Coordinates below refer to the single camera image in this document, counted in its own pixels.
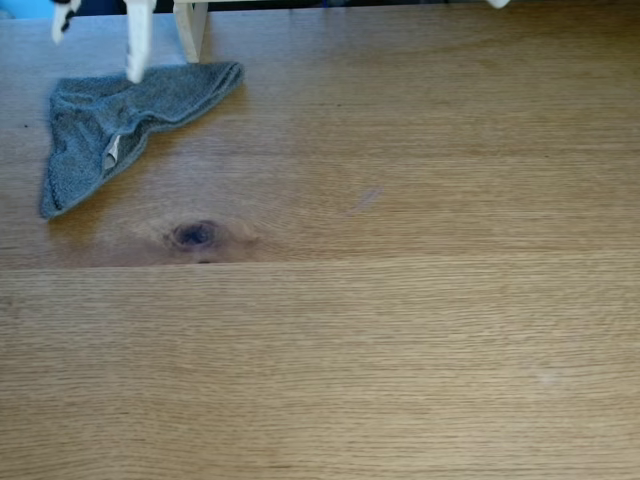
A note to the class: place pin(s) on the small white rounded object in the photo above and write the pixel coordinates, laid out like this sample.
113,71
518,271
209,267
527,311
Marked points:
498,2

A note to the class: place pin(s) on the grey-blue terry cloth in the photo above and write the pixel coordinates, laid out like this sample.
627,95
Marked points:
85,130

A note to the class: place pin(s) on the cream white stand frame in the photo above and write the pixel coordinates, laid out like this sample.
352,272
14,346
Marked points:
192,35

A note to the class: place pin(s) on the light blue object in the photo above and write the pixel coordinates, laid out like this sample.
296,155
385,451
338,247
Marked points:
25,7

